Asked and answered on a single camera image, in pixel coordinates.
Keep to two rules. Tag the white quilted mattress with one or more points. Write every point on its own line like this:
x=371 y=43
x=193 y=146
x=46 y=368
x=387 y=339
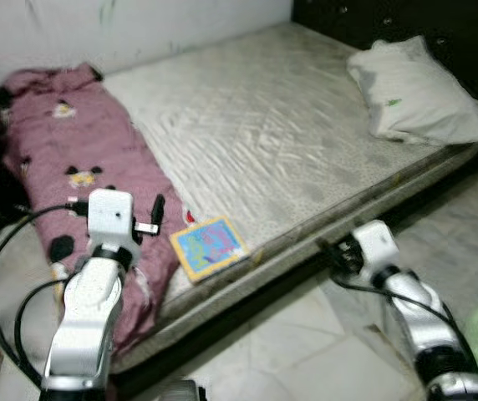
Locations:
x=264 y=125

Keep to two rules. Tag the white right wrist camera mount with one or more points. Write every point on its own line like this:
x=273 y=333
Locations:
x=377 y=242

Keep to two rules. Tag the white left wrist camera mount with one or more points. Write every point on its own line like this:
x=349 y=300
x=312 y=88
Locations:
x=109 y=213

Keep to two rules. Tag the colourful children's board book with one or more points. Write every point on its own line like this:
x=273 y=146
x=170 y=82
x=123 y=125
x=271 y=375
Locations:
x=210 y=248

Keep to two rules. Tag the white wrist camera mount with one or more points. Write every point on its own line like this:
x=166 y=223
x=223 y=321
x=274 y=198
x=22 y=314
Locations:
x=109 y=213
x=377 y=242

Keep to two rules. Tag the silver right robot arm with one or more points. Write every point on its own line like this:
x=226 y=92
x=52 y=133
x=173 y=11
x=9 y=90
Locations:
x=414 y=301

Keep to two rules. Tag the black tufted headboard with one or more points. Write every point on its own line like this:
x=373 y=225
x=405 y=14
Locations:
x=439 y=25

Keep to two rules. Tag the white pillow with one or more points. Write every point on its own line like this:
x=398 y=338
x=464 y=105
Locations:
x=414 y=92

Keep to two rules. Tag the mauve cartoon print blanket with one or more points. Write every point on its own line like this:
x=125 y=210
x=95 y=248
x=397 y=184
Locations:
x=55 y=150

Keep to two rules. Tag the silver left robot leg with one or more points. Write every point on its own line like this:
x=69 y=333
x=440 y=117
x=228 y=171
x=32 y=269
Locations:
x=182 y=392

